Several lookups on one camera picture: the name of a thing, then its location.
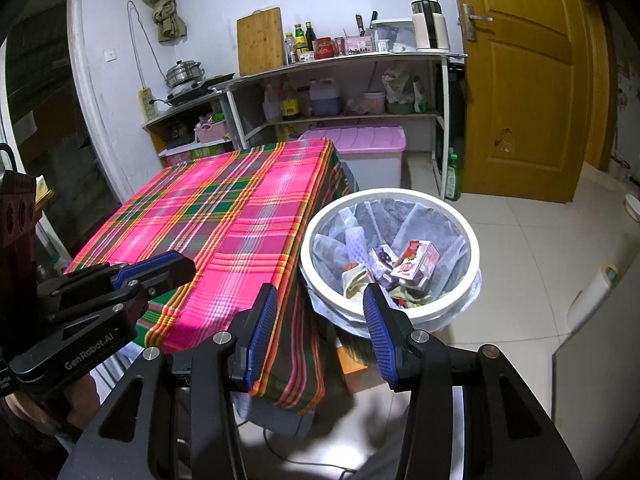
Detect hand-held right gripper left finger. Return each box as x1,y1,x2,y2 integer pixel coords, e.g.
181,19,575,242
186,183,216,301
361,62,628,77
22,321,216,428
57,282,279,480

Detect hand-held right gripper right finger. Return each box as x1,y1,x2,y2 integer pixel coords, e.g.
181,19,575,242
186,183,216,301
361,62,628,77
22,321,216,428
362,282,583,480

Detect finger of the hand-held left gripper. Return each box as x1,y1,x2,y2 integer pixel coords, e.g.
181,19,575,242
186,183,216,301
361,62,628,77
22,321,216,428
49,255,197,335
37,250,185,312

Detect green snack bag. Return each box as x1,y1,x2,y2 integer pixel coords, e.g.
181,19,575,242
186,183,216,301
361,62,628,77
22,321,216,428
387,285,433,307

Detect white plastic waste bin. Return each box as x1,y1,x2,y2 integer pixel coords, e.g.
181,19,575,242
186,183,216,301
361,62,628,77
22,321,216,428
299,188,482,333

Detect silver lilac milk carton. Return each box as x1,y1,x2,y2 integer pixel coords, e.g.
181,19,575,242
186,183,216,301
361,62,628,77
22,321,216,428
371,245,400,281

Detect pink red printed carton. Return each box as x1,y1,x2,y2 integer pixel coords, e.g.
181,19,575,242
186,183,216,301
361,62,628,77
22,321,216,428
390,239,441,291

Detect white foam fruit net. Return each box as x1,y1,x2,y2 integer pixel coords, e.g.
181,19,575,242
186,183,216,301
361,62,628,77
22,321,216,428
345,226,372,263

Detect translucent bin liner bag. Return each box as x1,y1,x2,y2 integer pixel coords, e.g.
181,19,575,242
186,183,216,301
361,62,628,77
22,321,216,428
302,197,483,341

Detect person's left hand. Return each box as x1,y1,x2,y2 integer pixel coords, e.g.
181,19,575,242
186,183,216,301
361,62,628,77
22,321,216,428
50,372,103,433

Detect brown cardboard box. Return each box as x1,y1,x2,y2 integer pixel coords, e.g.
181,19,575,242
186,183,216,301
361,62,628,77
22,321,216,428
335,340,381,393

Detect striped white cloth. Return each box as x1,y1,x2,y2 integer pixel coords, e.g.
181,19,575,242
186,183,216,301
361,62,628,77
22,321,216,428
92,345,143,406

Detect pink green plaid tablecloth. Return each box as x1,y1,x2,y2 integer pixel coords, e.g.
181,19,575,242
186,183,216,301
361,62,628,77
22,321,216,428
65,139,353,417

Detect low white shelf unit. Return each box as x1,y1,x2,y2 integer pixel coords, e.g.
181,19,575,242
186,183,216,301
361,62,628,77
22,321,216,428
141,91,236,168

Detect pink plastic basket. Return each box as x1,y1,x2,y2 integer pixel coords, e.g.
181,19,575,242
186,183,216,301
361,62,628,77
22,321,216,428
194,119,232,145

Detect green plastic bottle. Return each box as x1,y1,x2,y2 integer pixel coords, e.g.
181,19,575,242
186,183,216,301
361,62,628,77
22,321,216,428
446,152,462,202

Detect black induction cooker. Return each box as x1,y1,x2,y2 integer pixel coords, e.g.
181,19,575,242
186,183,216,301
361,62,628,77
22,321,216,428
165,74,236,106

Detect steel steamer pot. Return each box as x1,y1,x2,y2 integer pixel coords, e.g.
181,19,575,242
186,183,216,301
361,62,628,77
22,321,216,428
165,59,207,90

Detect white plastic bottle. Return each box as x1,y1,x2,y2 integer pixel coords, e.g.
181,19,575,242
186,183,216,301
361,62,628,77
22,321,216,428
263,83,280,121

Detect pink lid storage box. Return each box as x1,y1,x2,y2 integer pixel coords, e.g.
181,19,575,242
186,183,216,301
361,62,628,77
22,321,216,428
299,125,407,192

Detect dark bottle yellow label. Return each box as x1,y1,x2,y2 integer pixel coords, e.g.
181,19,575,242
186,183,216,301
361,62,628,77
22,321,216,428
279,74,301,121

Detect white paper roll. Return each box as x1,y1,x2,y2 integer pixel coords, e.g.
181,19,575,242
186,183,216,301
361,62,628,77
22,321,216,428
565,262,621,333

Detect grey plastic oil jug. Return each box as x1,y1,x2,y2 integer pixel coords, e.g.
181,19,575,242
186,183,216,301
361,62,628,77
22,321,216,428
309,78,342,116

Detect long white shelf unit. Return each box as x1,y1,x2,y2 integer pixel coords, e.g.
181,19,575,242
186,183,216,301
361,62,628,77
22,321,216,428
220,51,468,201

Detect crumpled plastic bags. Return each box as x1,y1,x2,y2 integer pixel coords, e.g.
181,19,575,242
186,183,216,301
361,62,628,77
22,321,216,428
382,62,428,115

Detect wooden cutting board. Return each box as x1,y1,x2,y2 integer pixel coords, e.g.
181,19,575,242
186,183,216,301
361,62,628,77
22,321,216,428
236,6,285,77

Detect green hanging cloth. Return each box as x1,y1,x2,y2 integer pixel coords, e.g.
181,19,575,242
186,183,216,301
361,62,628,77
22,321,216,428
137,0,186,43

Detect yellow wooden door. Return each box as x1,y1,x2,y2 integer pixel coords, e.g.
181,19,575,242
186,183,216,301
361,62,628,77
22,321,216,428
446,0,586,204

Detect pink knife holder with knives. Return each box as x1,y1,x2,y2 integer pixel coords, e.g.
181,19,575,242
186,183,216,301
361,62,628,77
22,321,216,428
345,10,378,53

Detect clear plastic storage box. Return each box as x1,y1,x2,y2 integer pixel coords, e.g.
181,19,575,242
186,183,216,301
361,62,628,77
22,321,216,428
372,19,417,52

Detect black floor cable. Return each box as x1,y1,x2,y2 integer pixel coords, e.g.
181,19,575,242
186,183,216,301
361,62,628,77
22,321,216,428
262,432,356,473

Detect metal door handle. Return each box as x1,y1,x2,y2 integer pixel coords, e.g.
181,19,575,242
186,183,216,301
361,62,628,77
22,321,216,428
462,4,493,41

